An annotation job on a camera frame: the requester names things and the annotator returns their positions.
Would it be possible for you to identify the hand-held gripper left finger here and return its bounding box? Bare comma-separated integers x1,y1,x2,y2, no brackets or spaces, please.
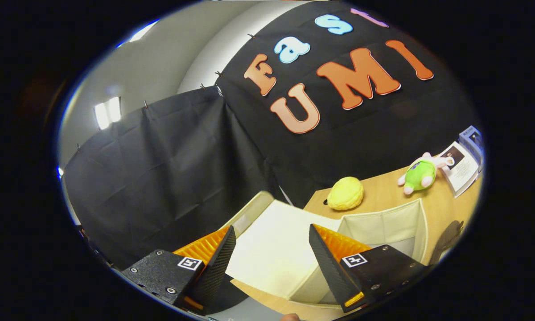
121,225,237,315

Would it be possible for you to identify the yellow round plush toy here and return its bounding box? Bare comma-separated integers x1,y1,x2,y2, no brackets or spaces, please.
327,177,365,211

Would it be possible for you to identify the white book with dark photo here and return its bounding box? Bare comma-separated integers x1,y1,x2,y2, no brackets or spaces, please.
438,142,480,198

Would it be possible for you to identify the green and white plush toy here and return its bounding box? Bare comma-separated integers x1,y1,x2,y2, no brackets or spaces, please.
398,152,454,195

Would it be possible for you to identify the brown fuzzy shoe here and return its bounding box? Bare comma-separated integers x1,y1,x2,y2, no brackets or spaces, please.
429,220,465,267

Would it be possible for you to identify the blue hardcover book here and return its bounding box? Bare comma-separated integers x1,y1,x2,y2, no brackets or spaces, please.
458,126,485,166

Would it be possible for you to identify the fabric storage box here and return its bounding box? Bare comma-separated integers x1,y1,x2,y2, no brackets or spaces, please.
225,191,428,308

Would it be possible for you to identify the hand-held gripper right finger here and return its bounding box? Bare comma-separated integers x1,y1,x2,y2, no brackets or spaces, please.
309,224,433,313

